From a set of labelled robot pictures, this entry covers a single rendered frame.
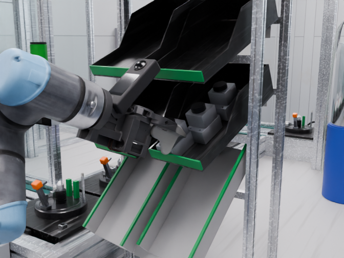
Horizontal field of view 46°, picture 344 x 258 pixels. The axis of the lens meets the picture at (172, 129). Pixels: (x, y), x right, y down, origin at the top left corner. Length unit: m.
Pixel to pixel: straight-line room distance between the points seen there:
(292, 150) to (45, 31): 1.26
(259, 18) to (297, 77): 4.05
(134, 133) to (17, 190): 0.21
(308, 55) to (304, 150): 2.81
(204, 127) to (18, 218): 0.39
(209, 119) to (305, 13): 4.04
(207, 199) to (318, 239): 0.50
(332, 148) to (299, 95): 3.33
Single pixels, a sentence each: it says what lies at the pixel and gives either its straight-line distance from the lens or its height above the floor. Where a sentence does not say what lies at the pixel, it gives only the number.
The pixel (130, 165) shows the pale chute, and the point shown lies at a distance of 0.98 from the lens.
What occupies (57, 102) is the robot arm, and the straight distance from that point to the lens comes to 0.57.
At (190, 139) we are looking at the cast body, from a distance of 0.80.
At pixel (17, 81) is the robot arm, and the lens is 0.54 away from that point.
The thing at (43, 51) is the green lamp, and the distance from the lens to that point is 1.27.
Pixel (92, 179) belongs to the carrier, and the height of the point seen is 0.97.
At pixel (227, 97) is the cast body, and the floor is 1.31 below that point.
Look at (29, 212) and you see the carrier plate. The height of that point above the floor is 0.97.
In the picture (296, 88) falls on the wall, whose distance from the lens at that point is 4.85.
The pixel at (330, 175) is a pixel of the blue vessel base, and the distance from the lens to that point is 1.53.
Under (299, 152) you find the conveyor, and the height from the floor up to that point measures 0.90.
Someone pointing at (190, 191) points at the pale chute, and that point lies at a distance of 0.89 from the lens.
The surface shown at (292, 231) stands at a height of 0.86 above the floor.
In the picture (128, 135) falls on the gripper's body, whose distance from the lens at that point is 0.66.
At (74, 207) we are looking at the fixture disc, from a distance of 1.11.
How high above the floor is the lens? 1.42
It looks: 12 degrees down
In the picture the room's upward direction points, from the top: straight up
